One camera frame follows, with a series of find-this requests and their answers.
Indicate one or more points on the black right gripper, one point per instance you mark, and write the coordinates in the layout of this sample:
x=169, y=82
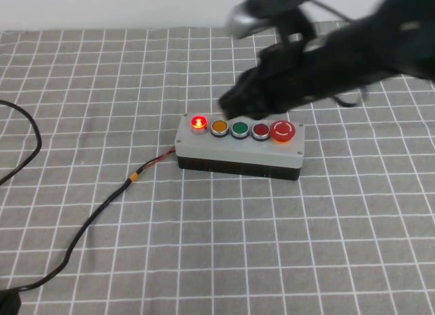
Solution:
x=299, y=73

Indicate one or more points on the dark red round push button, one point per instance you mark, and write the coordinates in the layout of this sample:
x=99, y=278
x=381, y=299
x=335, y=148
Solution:
x=260, y=130

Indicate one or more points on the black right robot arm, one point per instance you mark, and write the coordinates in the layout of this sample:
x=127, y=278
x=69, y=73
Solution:
x=384, y=43

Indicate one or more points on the green round push button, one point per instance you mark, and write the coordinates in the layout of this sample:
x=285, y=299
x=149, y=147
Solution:
x=240, y=128

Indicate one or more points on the yellow round push button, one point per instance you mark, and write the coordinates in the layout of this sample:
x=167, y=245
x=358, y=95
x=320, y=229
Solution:
x=219, y=126

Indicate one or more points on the red mushroom emergency stop button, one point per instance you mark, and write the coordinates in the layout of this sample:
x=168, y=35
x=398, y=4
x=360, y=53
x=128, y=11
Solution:
x=282, y=130

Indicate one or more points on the grey black button control box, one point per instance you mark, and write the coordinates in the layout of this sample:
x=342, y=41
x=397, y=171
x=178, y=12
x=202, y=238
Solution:
x=238, y=152

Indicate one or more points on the red indicator lamp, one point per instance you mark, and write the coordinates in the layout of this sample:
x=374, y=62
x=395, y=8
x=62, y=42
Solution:
x=198, y=123

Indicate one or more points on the grey white checked tablecloth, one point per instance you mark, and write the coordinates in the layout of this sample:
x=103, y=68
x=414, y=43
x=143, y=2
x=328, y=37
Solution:
x=306, y=226

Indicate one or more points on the black power adapter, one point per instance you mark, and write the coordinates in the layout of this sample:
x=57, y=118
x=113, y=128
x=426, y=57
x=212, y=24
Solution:
x=8, y=303

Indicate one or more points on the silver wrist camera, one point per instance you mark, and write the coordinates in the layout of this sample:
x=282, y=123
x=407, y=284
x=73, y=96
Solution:
x=243, y=22

